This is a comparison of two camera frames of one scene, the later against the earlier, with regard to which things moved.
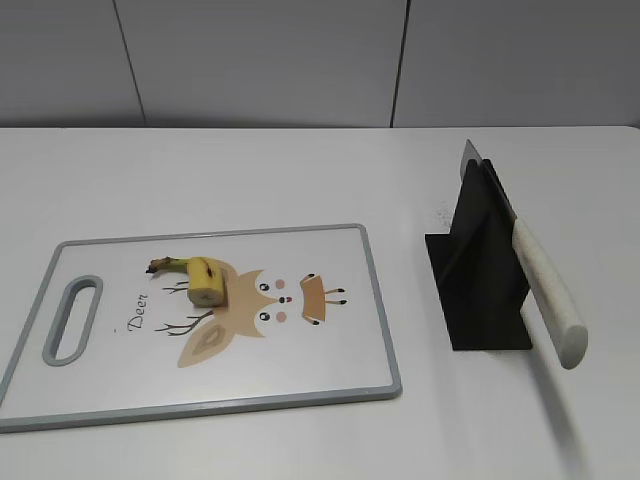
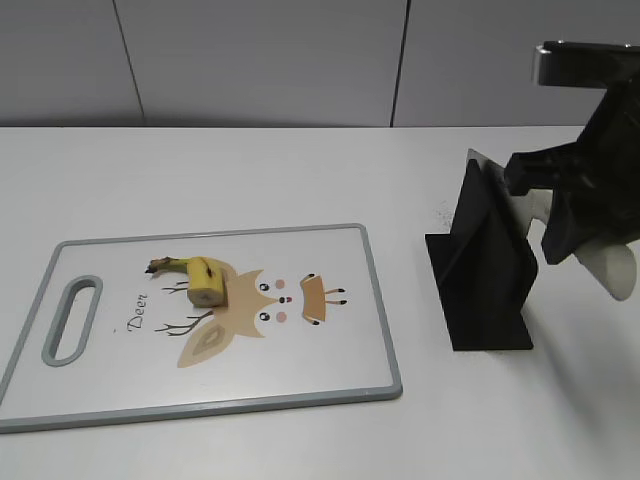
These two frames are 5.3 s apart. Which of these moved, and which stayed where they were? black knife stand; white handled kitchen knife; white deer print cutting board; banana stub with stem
Moved: white handled kitchen knife
Stayed: black knife stand; white deer print cutting board; banana stub with stem
